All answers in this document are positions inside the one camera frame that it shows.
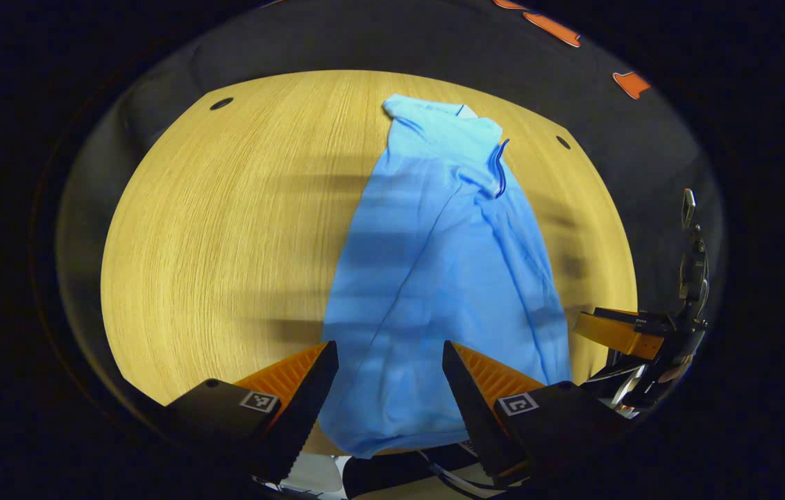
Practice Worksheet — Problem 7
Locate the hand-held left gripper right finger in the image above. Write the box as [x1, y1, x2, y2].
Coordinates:
[441, 340, 632, 488]

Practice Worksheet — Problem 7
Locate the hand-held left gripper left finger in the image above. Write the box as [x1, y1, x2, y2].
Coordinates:
[162, 340, 339, 485]

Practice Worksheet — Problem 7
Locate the light blue T-shirt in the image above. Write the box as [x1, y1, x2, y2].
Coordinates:
[318, 94, 573, 459]

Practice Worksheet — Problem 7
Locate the black backdrop cloth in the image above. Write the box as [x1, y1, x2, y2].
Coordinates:
[56, 0, 726, 417]

